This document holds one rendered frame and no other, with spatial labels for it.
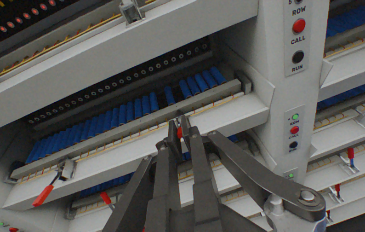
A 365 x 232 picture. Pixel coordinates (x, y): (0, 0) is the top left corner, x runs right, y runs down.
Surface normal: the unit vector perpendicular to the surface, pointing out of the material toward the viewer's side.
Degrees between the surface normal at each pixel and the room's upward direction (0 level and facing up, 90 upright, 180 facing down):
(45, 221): 90
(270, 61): 90
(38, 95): 109
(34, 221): 90
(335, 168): 19
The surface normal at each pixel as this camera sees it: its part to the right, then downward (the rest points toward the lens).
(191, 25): 0.23, 0.71
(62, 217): 0.93, -0.36
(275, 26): 0.12, 0.48
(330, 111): -0.29, -0.60
